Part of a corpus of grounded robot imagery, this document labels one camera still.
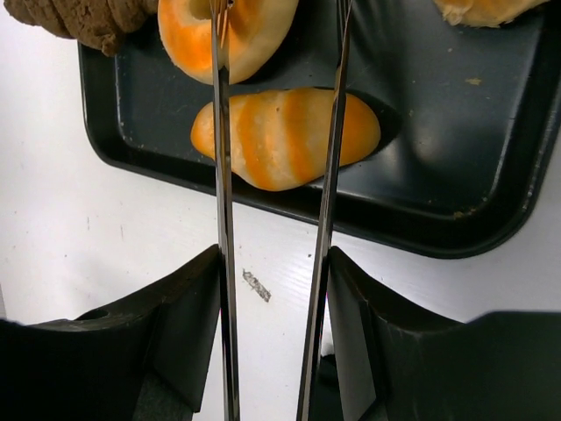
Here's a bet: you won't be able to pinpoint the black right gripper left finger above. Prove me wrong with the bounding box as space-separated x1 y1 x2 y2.
1 246 219 420

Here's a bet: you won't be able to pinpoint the glazed ring donut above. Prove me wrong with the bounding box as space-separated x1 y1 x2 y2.
157 1 298 84

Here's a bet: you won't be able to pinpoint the small round tan bun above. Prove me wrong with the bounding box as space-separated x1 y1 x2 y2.
433 0 548 28

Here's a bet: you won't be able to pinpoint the brown chocolate bread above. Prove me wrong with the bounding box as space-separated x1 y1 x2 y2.
4 0 159 57

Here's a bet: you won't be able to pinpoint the metal serving tongs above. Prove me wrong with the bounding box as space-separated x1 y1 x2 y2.
209 1 352 420

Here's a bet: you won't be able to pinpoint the small tape scrap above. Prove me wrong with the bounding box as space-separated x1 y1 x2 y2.
242 269 272 303

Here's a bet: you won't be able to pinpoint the striped oblong bread loaf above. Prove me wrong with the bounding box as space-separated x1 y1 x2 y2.
190 88 381 191

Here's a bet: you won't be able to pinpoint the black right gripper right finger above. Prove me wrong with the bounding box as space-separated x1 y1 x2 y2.
328 248 560 420

